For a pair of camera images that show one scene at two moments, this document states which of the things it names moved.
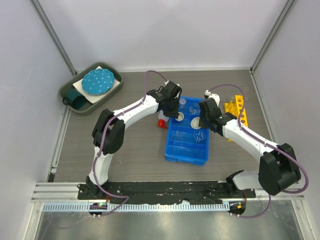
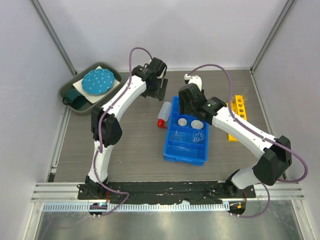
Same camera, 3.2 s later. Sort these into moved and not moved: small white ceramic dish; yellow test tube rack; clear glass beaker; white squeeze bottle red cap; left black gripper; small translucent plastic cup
Moved: small translucent plastic cup; left black gripper
Not moved: clear glass beaker; yellow test tube rack; white squeeze bottle red cap; small white ceramic dish
